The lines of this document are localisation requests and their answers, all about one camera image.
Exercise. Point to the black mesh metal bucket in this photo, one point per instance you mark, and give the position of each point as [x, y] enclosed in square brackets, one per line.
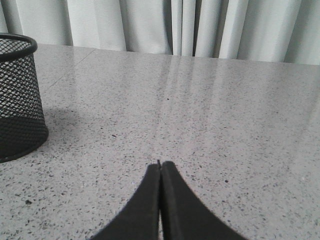
[22, 122]

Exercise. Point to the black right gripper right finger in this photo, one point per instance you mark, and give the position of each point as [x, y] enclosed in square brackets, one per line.
[183, 215]

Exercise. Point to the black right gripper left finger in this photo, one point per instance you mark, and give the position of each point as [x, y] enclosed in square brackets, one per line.
[139, 219]

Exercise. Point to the pale grey curtain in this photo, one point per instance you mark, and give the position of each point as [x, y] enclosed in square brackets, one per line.
[259, 30]

